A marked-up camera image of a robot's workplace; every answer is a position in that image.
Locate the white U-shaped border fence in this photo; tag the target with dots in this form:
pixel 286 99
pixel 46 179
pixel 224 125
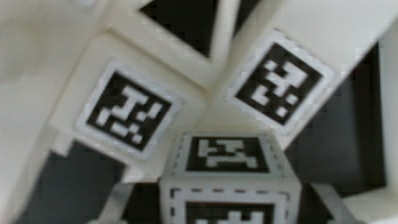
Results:
pixel 373 206

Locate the white chair back frame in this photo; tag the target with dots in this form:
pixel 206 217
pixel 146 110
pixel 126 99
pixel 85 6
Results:
pixel 263 51

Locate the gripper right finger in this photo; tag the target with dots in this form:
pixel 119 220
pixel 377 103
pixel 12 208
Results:
pixel 322 207

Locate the white chair seat block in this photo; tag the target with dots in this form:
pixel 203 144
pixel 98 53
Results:
pixel 128 105

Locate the white cube nut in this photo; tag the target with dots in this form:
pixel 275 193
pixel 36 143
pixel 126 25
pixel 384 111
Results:
pixel 227 184

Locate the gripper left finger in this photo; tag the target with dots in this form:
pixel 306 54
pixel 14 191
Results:
pixel 132 205

